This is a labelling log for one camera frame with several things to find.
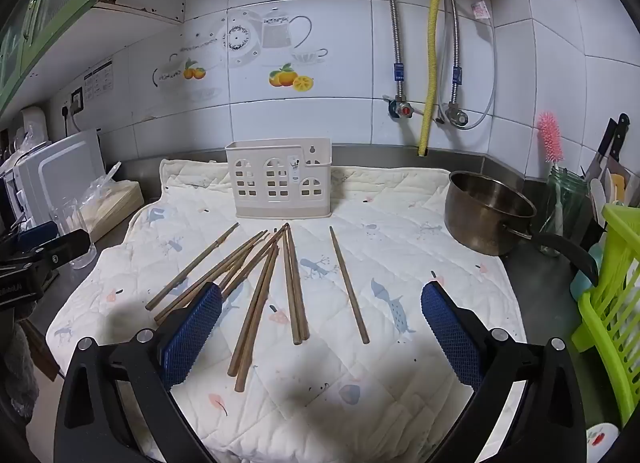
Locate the pink bottle brush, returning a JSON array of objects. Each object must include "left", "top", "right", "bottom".
[{"left": 537, "top": 111, "right": 568, "bottom": 236}]

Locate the person's left hand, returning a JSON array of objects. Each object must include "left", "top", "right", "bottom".
[{"left": 0, "top": 328, "right": 40, "bottom": 426}]

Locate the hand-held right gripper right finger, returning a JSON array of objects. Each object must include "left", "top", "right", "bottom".
[{"left": 421, "top": 282, "right": 586, "bottom": 463}]

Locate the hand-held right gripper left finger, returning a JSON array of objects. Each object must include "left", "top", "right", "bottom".
[{"left": 54, "top": 282, "right": 223, "bottom": 463}]

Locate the flexible metal hose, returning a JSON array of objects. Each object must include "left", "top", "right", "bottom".
[
  {"left": 366, "top": 0, "right": 405, "bottom": 101},
  {"left": 447, "top": 0, "right": 473, "bottom": 116}
]

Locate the white plastic spatula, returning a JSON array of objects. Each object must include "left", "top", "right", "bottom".
[{"left": 589, "top": 177, "right": 608, "bottom": 224}]

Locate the white printed quilted mat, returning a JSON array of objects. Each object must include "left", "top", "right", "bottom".
[{"left": 45, "top": 158, "right": 528, "bottom": 463}]

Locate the thin white hose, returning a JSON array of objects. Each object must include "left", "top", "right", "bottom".
[{"left": 440, "top": 20, "right": 498, "bottom": 130}]

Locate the white plastic utensil holder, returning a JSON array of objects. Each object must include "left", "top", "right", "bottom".
[{"left": 225, "top": 138, "right": 333, "bottom": 220}]

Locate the black-handled kitchen knife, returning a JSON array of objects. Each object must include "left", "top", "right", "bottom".
[
  {"left": 582, "top": 118, "right": 618, "bottom": 181},
  {"left": 602, "top": 113, "right": 631, "bottom": 178}
]

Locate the metal pipe valve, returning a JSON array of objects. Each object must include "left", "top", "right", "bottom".
[{"left": 440, "top": 103, "right": 468, "bottom": 126}]

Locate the green plastic dish rack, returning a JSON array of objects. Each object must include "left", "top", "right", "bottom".
[{"left": 571, "top": 203, "right": 640, "bottom": 431}]

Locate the clear glass cup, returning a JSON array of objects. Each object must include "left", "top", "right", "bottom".
[{"left": 50, "top": 198, "right": 97, "bottom": 269}]

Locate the wall power socket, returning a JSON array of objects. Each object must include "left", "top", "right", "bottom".
[{"left": 60, "top": 88, "right": 85, "bottom": 134}]

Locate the pile of wooden chopsticks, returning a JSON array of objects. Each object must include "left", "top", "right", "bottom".
[{"left": 145, "top": 222, "right": 371, "bottom": 392}]

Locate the white wall label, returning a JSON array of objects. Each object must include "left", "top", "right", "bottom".
[{"left": 82, "top": 59, "right": 114, "bottom": 102}]

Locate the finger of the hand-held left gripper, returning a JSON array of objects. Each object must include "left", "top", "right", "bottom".
[
  {"left": 30, "top": 229, "right": 95, "bottom": 271},
  {"left": 0, "top": 221, "right": 60, "bottom": 249}
]

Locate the green wall cabinet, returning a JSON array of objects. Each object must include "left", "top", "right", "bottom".
[{"left": 0, "top": 0, "right": 116, "bottom": 114}]

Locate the green glass jar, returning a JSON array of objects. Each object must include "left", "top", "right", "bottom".
[{"left": 537, "top": 165, "right": 588, "bottom": 258}]

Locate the white microwave oven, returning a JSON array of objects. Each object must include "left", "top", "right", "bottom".
[{"left": 0, "top": 140, "right": 56, "bottom": 228}]

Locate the yellow gas hose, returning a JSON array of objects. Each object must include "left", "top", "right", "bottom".
[{"left": 419, "top": 0, "right": 446, "bottom": 158}]

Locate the white plastic bag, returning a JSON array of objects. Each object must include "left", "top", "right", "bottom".
[{"left": 77, "top": 163, "right": 146, "bottom": 242}]

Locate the red-handled pipe valve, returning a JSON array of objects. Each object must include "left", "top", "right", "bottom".
[{"left": 382, "top": 95, "right": 416, "bottom": 120}]

